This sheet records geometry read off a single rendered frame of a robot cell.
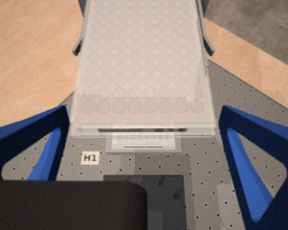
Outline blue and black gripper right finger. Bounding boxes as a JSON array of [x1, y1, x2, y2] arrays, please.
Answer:
[[218, 105, 288, 230]]

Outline grey plate hotel rack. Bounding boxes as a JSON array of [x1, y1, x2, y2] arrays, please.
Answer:
[[72, 0, 215, 153]]

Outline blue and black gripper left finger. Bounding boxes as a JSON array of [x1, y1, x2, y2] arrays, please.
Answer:
[[0, 105, 70, 180]]

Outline grey flat base plate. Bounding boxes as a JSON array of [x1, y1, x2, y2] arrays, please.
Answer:
[[2, 59, 288, 230]]

